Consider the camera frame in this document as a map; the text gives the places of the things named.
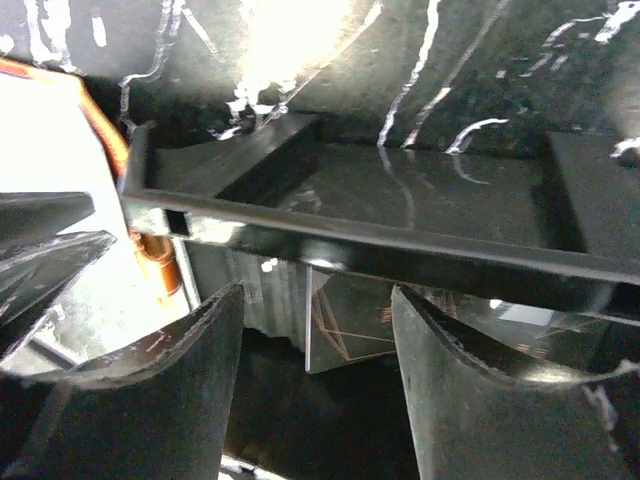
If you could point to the brown leather card holder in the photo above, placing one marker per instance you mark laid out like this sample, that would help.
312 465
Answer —
55 138

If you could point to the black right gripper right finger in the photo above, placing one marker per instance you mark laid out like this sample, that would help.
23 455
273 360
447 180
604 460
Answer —
479 409

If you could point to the black plastic card box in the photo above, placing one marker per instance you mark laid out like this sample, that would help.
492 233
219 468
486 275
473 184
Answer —
560 233

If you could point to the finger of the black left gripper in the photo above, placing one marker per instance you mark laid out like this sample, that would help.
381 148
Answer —
30 272
29 217

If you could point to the black credit card stack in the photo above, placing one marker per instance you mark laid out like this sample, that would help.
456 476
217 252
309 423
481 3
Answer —
335 319

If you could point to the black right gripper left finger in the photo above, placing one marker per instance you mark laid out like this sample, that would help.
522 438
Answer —
157 408

